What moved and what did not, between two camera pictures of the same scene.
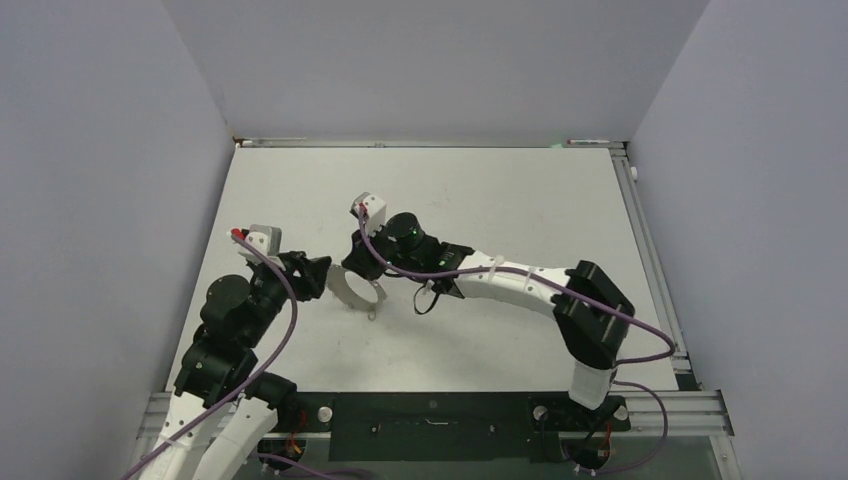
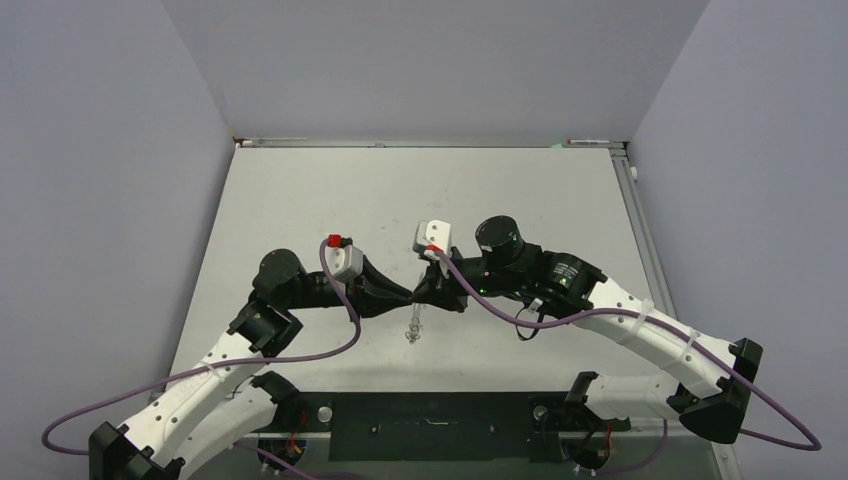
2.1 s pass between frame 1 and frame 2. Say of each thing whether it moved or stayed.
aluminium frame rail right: stayed
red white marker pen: stayed
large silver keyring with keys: moved
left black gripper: moved
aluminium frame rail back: stayed
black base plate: stayed
